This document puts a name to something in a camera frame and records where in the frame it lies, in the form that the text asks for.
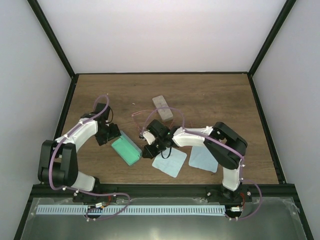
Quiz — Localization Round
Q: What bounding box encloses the light grey glasses case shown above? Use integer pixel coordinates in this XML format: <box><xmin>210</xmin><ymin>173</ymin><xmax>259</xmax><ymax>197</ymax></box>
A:
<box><xmin>152</xmin><ymin>95</ymin><xmax>174</xmax><ymax>122</ymax></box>

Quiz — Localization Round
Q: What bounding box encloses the light blue slotted cable duct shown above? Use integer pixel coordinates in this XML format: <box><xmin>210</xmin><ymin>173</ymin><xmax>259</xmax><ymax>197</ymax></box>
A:
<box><xmin>36</xmin><ymin>204</ymin><xmax>226</xmax><ymax>216</ymax></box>

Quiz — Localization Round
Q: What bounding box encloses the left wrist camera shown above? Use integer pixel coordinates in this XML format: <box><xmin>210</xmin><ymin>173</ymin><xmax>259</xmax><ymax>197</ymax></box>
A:
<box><xmin>94</xmin><ymin>102</ymin><xmax>114</xmax><ymax>123</ymax></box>

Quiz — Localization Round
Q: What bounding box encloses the light blue cloth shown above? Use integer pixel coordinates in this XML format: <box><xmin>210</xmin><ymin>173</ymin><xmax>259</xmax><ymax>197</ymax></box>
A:
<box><xmin>188</xmin><ymin>146</ymin><xmax>218</xmax><ymax>173</ymax></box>
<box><xmin>152</xmin><ymin>148</ymin><xmax>187</xmax><ymax>178</ymax></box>

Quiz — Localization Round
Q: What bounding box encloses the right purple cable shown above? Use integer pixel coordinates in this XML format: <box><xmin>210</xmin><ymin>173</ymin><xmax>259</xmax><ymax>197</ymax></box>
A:
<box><xmin>141</xmin><ymin>106</ymin><xmax>263</xmax><ymax>221</ymax></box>

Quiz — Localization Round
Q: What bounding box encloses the black enclosure frame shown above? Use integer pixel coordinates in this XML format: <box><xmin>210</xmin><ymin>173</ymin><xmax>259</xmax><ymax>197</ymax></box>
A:
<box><xmin>13</xmin><ymin>0</ymin><xmax>315</xmax><ymax>240</ymax></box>

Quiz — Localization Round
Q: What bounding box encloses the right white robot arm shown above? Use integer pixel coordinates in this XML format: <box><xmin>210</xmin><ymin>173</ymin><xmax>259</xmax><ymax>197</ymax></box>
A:
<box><xmin>139</xmin><ymin>120</ymin><xmax>248</xmax><ymax>202</ymax></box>

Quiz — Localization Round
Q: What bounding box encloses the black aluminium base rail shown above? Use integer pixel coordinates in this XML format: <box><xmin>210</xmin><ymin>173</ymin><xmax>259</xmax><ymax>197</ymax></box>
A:
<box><xmin>29</xmin><ymin>183</ymin><xmax>299</xmax><ymax>204</ymax></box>

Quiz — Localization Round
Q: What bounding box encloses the blue-grey glasses case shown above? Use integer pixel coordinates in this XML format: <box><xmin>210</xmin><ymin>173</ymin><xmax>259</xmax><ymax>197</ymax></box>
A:
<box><xmin>111</xmin><ymin>130</ymin><xmax>142</xmax><ymax>166</ymax></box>

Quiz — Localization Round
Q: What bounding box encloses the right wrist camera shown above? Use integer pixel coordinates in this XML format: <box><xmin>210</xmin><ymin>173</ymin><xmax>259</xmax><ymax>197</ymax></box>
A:
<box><xmin>139</xmin><ymin>119</ymin><xmax>170</xmax><ymax>145</ymax></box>

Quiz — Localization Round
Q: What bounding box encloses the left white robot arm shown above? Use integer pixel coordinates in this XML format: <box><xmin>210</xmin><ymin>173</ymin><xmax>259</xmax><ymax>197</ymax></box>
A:
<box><xmin>37</xmin><ymin>112</ymin><xmax>121</xmax><ymax>202</ymax></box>

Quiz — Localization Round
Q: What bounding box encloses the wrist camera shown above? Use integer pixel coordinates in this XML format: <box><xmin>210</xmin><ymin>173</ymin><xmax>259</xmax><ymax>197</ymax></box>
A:
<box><xmin>94</xmin><ymin>102</ymin><xmax>114</xmax><ymax>123</ymax></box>
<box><xmin>139</xmin><ymin>119</ymin><xmax>170</xmax><ymax>145</ymax></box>

